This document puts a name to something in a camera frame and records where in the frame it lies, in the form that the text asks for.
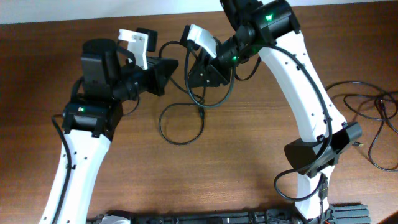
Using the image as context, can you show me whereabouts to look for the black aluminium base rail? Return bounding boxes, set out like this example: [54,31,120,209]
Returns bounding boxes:
[86,205,371,224]

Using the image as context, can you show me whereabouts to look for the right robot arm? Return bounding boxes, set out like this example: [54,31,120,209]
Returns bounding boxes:
[183,1,362,223]

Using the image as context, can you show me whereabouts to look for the black usb cables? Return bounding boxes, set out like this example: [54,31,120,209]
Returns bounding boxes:
[158,40,206,146]

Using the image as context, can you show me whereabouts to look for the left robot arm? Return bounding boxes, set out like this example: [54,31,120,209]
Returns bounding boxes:
[40,39,178,223]

